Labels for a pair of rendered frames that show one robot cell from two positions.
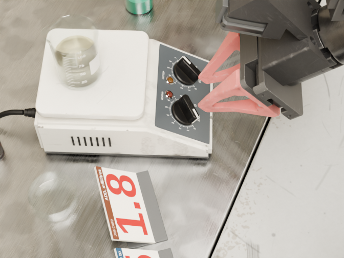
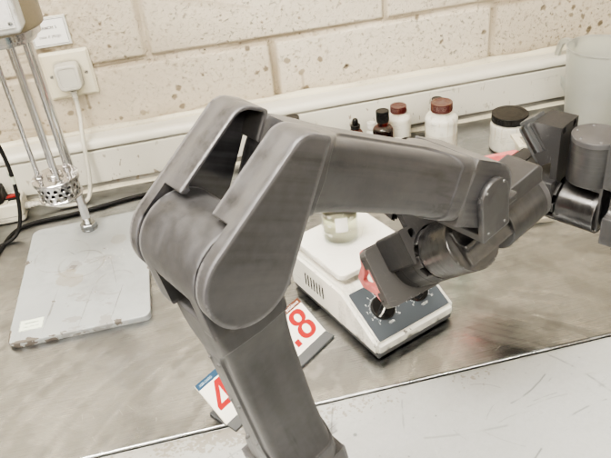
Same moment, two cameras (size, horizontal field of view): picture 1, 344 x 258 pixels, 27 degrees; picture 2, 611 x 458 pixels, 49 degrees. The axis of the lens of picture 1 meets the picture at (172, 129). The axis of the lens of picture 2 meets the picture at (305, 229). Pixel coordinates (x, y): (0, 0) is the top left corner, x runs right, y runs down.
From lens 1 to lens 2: 0.53 m
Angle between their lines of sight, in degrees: 45
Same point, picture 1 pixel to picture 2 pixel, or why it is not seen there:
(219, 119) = (419, 345)
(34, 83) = not seen: hidden behind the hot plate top
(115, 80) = (354, 252)
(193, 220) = (320, 382)
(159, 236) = not seen: hidden behind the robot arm
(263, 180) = (396, 401)
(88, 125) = (315, 268)
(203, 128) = (388, 330)
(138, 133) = (336, 293)
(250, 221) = (352, 413)
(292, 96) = (394, 287)
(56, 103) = (307, 240)
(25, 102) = not seen: hidden behind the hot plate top
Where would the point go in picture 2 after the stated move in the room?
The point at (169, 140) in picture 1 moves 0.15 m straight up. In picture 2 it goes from (352, 313) to (345, 215)
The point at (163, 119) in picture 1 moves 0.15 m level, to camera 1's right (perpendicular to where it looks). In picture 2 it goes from (360, 296) to (445, 361)
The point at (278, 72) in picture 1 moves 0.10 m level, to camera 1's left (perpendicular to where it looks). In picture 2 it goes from (384, 252) to (325, 213)
